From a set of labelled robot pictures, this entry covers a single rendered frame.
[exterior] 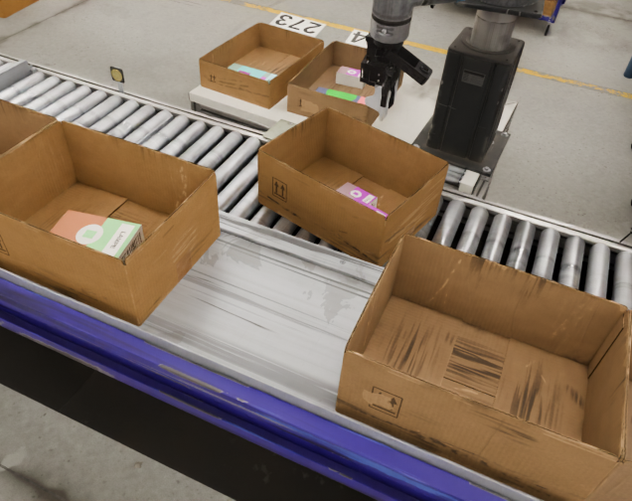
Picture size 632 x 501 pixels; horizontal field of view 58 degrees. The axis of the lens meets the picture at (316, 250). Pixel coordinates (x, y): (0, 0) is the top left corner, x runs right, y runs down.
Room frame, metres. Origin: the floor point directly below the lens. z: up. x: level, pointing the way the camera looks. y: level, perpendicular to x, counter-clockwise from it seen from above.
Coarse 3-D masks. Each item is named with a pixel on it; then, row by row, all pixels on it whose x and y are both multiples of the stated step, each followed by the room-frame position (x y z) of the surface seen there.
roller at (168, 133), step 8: (176, 120) 1.57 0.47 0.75; (184, 120) 1.58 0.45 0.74; (168, 128) 1.52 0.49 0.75; (176, 128) 1.54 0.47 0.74; (184, 128) 1.57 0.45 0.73; (152, 136) 1.48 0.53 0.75; (160, 136) 1.48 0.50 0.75; (168, 136) 1.49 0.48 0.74; (176, 136) 1.52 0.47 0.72; (144, 144) 1.43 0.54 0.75; (152, 144) 1.43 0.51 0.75; (160, 144) 1.45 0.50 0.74
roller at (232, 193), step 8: (256, 160) 1.39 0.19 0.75; (248, 168) 1.35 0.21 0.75; (256, 168) 1.36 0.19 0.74; (240, 176) 1.31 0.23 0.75; (248, 176) 1.32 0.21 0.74; (256, 176) 1.34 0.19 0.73; (232, 184) 1.27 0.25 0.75; (240, 184) 1.28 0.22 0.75; (248, 184) 1.30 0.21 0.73; (224, 192) 1.23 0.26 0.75; (232, 192) 1.24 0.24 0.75; (240, 192) 1.26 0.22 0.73; (224, 200) 1.20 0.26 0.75; (232, 200) 1.21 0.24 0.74; (224, 208) 1.18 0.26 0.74
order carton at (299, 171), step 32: (320, 128) 1.41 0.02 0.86; (352, 128) 1.38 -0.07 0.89; (288, 160) 1.30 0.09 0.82; (320, 160) 1.40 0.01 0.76; (352, 160) 1.37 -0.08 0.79; (384, 160) 1.32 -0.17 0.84; (416, 160) 1.26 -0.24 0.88; (288, 192) 1.14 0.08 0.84; (320, 192) 1.08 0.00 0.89; (384, 192) 1.28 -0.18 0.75; (416, 192) 1.08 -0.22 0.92; (320, 224) 1.08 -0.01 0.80; (352, 224) 1.02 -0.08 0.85; (384, 224) 0.98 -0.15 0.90; (416, 224) 1.11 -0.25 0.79; (384, 256) 0.99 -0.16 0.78
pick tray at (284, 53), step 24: (264, 24) 2.13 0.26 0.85; (216, 48) 1.89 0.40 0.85; (240, 48) 2.03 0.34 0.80; (264, 48) 2.12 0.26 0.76; (288, 48) 2.09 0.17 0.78; (312, 48) 2.05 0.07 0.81; (216, 72) 1.77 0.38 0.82; (288, 72) 1.79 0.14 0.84; (240, 96) 1.73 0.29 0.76; (264, 96) 1.69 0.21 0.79
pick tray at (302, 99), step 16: (336, 48) 2.03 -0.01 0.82; (352, 48) 2.01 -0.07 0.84; (320, 64) 1.93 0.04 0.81; (336, 64) 2.03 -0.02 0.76; (352, 64) 2.00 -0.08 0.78; (304, 80) 1.80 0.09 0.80; (320, 80) 1.90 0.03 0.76; (400, 80) 1.91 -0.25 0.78; (288, 96) 1.68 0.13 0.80; (304, 96) 1.66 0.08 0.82; (320, 96) 1.64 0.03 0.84; (336, 96) 1.62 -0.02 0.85; (304, 112) 1.66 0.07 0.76; (352, 112) 1.60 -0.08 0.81; (368, 112) 1.58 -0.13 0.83
